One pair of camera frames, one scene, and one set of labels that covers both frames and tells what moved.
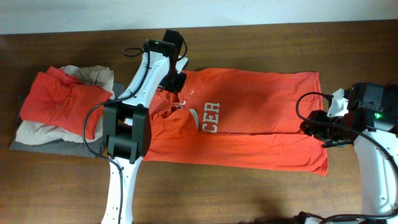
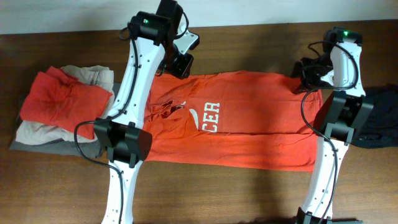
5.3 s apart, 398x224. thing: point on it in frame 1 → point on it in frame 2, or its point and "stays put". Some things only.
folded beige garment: [99, 78] stays put
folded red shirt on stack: [56, 98] stays put
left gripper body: [173, 81] → [178, 63]
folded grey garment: [68, 146] stays put
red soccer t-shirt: [247, 118] stays put
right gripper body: [331, 134] → [311, 71]
